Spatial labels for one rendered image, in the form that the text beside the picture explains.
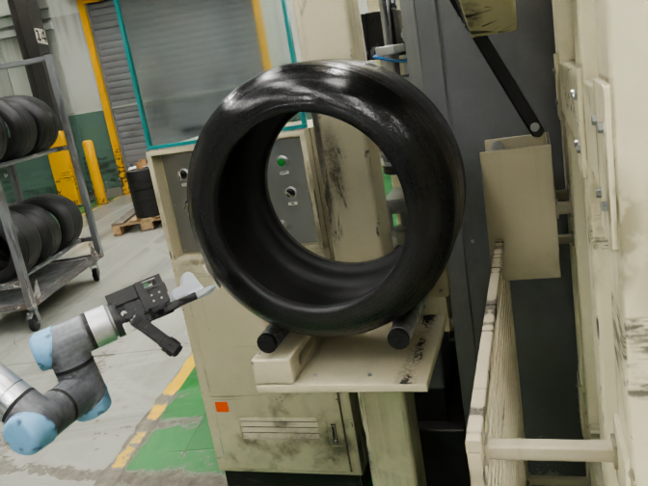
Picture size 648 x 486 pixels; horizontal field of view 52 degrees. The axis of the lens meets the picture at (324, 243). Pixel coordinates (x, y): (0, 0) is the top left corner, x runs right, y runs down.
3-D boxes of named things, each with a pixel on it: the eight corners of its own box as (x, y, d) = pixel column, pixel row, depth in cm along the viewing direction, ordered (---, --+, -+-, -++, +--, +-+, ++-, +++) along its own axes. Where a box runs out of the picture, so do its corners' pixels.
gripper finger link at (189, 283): (208, 262, 134) (165, 280, 131) (220, 288, 134) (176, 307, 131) (206, 264, 137) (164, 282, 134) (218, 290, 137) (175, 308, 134)
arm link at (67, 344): (44, 370, 129) (26, 332, 128) (99, 347, 133) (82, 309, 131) (43, 381, 122) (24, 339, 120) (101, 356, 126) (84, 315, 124)
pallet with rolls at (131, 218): (140, 214, 873) (126, 157, 854) (199, 204, 871) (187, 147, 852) (113, 236, 756) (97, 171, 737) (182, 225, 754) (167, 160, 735)
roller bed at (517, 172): (496, 255, 169) (484, 140, 161) (557, 251, 164) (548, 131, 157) (493, 282, 151) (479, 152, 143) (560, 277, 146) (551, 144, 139)
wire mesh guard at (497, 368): (522, 482, 174) (497, 229, 157) (529, 482, 174) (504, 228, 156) (519, 880, 92) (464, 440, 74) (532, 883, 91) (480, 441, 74)
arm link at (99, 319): (98, 347, 125) (99, 347, 132) (121, 337, 126) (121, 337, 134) (83, 310, 125) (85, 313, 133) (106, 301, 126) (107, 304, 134)
